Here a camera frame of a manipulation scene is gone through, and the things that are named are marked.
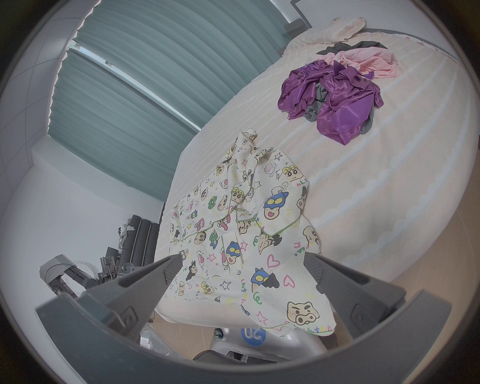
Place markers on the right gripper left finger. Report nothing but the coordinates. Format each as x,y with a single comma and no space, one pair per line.
131,300

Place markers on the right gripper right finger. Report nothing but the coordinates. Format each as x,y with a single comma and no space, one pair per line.
356,300

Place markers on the white printed pyjama top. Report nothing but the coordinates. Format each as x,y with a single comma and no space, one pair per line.
243,232

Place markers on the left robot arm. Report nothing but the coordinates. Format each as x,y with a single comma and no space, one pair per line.
108,270

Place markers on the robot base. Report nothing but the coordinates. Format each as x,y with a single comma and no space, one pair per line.
262,341

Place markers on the bed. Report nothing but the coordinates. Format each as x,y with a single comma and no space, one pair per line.
393,168

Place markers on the pile of clothes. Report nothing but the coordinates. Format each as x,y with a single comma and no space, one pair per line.
337,97

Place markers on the black padded sofa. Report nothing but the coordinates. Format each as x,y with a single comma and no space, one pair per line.
144,240

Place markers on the blue-green curtain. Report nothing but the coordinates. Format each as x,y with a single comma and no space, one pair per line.
180,48
112,131

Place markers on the pale pink pillow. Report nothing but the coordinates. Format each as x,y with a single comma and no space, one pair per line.
341,28

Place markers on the grey bedside table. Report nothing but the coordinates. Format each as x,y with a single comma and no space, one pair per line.
294,26

